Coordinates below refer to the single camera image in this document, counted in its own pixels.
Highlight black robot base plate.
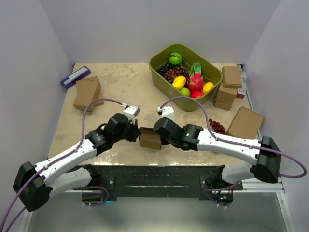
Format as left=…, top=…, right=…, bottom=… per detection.
left=84, top=164, right=228, bottom=201

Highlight stacked cardboard box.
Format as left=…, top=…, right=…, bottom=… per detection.
left=215, top=83, right=238, bottom=105
left=222, top=66, right=242, bottom=88
left=213, top=101, right=232, bottom=111

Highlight red white small box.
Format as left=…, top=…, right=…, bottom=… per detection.
left=236, top=87, right=246, bottom=99

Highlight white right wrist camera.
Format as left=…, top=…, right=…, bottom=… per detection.
left=156, top=106, right=175, bottom=122

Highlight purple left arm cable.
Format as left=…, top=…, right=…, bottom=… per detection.
left=0, top=98, right=126, bottom=232

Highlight folded cardboard box upper left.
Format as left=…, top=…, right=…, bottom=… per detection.
left=73, top=79, right=99, bottom=111

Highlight green lime toy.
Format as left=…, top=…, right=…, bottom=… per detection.
left=180, top=87, right=191, bottom=97

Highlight middle stacked cardboard box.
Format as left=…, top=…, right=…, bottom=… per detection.
left=215, top=83, right=238, bottom=105

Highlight yellow mango toy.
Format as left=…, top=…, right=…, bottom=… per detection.
left=172, top=76, right=186, bottom=90

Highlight green round fruit toy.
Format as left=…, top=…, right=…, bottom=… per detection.
left=168, top=52, right=183, bottom=65

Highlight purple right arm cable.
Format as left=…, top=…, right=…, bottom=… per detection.
left=159, top=96, right=308, bottom=179

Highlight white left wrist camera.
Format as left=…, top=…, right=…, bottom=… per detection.
left=123, top=105, right=140, bottom=125

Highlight bottom stacked cardboard box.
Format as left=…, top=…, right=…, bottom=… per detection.
left=213, top=101, right=232, bottom=111

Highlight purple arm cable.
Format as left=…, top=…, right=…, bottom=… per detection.
left=159, top=96, right=308, bottom=179
left=0, top=98, right=126, bottom=232

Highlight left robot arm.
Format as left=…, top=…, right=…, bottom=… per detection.
left=13, top=112, right=139, bottom=212

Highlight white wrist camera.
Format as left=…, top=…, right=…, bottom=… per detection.
left=123, top=105, right=140, bottom=125
left=156, top=106, right=175, bottom=122

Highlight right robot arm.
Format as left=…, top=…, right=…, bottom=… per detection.
left=154, top=118, right=281, bottom=190

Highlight red dragon fruit toy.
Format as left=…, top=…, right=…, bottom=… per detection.
left=187, top=63, right=204, bottom=93

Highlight purple flat box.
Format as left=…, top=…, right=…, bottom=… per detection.
left=60, top=66, right=91, bottom=89

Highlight large folded cardboard box right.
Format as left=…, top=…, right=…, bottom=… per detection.
left=227, top=106, right=264, bottom=139

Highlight green plastic bin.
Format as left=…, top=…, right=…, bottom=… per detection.
left=149, top=44, right=223, bottom=104

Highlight dark grapes in bin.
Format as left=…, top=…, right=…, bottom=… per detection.
left=157, top=63, right=190, bottom=84

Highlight dark red grape bunch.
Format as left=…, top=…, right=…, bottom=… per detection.
left=209, top=118, right=227, bottom=135

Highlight brown cardboard box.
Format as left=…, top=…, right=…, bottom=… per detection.
left=139, top=127, right=162, bottom=150

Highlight orange yellow fruit toy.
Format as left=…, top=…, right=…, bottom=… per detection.
left=202, top=82, right=214, bottom=94

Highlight top stacked cardboard box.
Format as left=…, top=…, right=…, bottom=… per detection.
left=222, top=66, right=242, bottom=88

